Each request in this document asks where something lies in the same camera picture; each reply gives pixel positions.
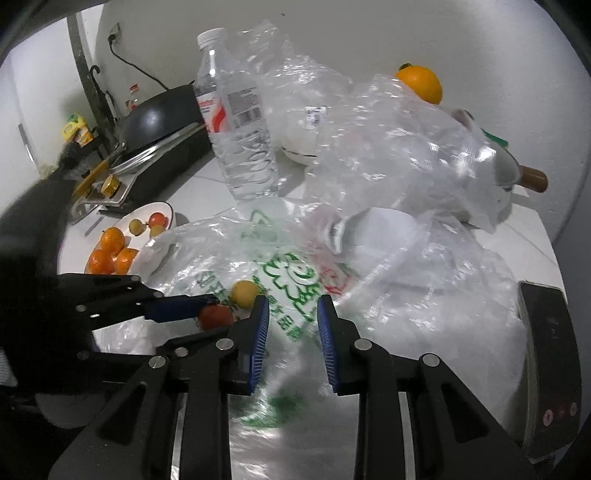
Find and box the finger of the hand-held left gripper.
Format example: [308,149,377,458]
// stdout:
[76,323,241,370]
[34,273,221,330]

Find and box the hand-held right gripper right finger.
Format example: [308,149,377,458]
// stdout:
[317,294,539,480]

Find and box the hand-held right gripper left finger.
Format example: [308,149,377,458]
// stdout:
[46,294,271,480]

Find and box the tangerine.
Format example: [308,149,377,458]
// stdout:
[115,248,140,275]
[88,249,115,275]
[100,227,126,254]

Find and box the white plate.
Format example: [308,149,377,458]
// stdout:
[83,202,176,275]

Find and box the green printed plastic bag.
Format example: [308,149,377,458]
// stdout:
[92,198,527,480]

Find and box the white plastic packet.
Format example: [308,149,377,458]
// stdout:
[325,208,416,254]

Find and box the steel stove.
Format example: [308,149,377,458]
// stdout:
[69,122,215,224]

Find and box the clear plastic water bottle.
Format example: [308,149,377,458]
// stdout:
[194,28,280,201]

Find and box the yellow box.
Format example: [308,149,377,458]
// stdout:
[62,113,95,147]

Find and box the black wok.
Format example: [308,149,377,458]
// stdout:
[69,83,206,206]

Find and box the white bowl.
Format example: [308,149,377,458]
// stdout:
[280,117,324,165]

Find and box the crumpled clear plastic bag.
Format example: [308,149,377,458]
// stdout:
[302,74,520,305]

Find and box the black induction cooker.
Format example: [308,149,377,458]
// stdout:
[517,281,583,464]

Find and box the dark metal pole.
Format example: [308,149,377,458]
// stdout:
[67,14,116,139]

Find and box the orange with green stem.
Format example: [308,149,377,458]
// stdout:
[394,63,443,105]

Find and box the black power cable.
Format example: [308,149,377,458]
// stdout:
[108,37,195,90]

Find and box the white pot wooden handle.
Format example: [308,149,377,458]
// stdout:
[455,108,549,232]

